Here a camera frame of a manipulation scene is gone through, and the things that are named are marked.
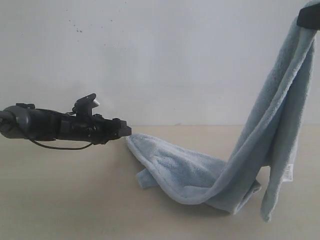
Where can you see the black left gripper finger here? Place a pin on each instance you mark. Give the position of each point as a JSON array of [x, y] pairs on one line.
[[111, 137], [121, 128]]

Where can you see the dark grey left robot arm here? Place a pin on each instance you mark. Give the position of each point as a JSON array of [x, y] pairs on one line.
[[24, 121]]

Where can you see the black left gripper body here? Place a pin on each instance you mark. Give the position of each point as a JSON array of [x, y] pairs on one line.
[[92, 129]]

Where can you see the light blue fluffy towel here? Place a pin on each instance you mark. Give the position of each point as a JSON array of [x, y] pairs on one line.
[[269, 138]]

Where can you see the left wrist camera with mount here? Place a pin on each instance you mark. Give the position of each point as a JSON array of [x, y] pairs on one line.
[[85, 105]]

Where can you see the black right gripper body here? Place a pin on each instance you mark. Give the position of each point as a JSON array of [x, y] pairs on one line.
[[309, 16]]

